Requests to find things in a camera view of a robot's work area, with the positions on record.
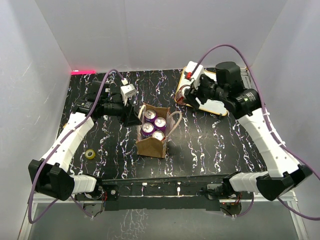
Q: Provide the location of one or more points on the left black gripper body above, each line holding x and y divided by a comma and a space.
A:
119, 109

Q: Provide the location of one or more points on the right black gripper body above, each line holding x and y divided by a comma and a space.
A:
207, 90

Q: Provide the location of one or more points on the red soda can front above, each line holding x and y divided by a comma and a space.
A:
180, 95

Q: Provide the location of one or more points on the red soda can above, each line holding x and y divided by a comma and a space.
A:
159, 135
180, 95

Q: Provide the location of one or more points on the purple soda can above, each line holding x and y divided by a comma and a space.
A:
160, 124
147, 130
150, 116

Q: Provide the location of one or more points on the purple soda can front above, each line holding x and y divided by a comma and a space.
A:
147, 130

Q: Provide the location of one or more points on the brown canvas tote bag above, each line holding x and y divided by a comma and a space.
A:
150, 146

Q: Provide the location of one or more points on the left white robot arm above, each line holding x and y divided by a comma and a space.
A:
49, 175

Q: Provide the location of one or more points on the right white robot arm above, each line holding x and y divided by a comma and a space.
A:
283, 170

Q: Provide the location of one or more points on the small whiteboard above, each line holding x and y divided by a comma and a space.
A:
211, 106

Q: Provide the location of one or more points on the yellow tape roll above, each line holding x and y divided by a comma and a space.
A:
90, 154

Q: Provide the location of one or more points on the pink marker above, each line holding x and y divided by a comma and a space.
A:
83, 72

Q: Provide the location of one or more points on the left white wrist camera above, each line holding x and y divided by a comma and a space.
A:
127, 90

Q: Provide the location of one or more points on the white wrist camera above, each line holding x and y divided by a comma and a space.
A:
193, 72
127, 90

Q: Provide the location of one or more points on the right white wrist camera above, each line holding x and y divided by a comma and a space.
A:
193, 72

